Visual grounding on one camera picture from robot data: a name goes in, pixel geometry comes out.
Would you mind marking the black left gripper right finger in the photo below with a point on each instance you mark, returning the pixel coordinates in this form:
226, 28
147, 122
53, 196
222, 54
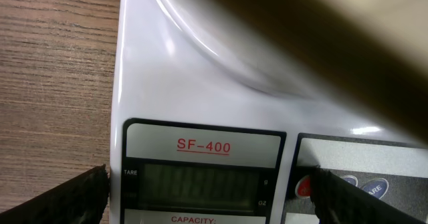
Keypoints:
338, 202

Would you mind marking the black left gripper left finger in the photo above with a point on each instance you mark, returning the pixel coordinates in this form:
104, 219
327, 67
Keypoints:
81, 199

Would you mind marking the white digital kitchen scale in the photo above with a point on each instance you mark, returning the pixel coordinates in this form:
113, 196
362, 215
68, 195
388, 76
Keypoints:
210, 125

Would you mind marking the white round bowl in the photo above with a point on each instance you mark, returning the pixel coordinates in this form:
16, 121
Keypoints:
345, 55

